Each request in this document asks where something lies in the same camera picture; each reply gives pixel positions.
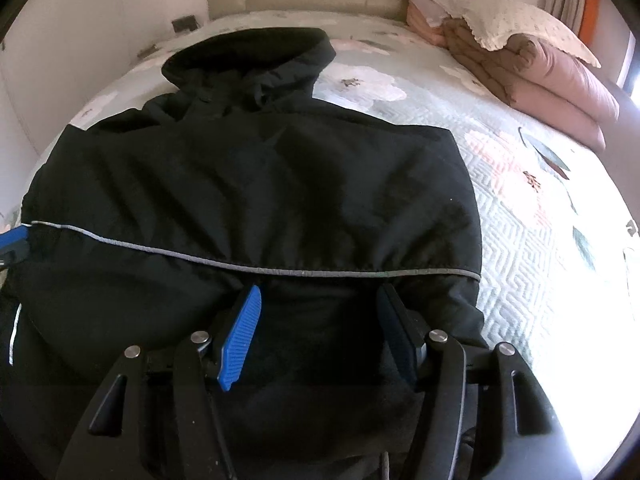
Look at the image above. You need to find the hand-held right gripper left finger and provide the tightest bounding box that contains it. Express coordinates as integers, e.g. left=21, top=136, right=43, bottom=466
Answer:
left=56, top=284, right=263, bottom=480

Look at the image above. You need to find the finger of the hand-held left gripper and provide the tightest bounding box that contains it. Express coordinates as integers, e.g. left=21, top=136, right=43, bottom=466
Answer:
left=0, top=226, right=30, bottom=267

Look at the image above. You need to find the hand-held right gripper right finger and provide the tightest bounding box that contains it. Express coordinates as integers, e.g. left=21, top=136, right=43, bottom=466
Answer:
left=376, top=283, right=586, bottom=480

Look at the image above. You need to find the black hooded jacket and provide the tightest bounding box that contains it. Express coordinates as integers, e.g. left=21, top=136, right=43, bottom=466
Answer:
left=0, top=27, right=492, bottom=480

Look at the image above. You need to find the floral quilted bedspread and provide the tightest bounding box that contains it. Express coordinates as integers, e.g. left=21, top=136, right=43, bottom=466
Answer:
left=69, top=9, right=640, bottom=480

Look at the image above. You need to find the white wardrobe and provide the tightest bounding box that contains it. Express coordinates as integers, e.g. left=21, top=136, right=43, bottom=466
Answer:
left=0, top=0, right=211, bottom=221

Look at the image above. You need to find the folded pink brown duvet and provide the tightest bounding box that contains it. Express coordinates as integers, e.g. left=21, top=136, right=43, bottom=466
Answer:
left=443, top=16, right=621, bottom=153

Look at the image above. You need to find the pink folded blanket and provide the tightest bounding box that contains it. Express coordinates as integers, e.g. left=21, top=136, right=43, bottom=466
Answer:
left=403, top=0, right=452, bottom=47

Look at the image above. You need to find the white lace pillow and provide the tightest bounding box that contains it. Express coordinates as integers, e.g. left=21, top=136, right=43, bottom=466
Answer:
left=429, top=0, right=602, bottom=69

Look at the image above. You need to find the orange curtain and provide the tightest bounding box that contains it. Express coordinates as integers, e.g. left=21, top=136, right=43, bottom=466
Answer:
left=579, top=0, right=601, bottom=48

